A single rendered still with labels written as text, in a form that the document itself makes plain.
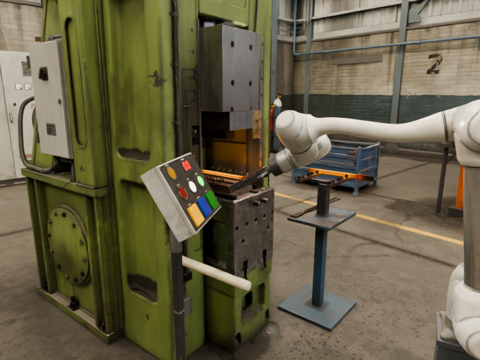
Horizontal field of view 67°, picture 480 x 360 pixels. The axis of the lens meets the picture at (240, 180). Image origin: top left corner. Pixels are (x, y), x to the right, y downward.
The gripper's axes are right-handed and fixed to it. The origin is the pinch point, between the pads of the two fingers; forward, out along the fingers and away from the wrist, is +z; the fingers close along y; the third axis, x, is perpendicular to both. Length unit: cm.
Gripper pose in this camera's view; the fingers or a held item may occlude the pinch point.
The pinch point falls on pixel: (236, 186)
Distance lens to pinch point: 150.8
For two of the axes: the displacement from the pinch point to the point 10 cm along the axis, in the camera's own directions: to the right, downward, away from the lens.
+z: -8.5, 4.4, 3.0
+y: 2.2, -2.2, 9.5
